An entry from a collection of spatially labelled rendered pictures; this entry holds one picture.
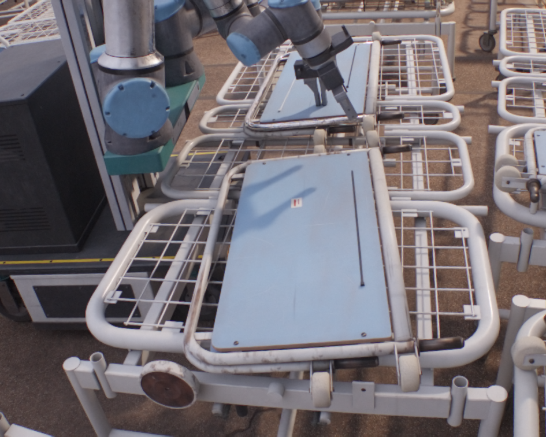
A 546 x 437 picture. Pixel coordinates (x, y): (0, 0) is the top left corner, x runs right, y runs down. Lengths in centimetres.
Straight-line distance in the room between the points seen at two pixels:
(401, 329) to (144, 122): 71
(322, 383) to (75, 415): 99
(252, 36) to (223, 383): 77
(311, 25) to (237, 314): 70
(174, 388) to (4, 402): 92
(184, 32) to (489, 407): 142
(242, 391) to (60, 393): 87
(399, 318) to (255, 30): 72
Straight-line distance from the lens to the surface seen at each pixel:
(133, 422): 175
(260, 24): 139
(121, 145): 155
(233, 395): 118
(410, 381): 100
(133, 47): 130
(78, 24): 164
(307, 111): 188
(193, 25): 197
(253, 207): 144
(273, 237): 132
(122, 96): 129
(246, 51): 138
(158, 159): 153
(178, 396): 116
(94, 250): 185
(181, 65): 195
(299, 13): 140
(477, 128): 304
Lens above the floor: 133
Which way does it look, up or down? 33 degrees down
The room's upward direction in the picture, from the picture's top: 8 degrees counter-clockwise
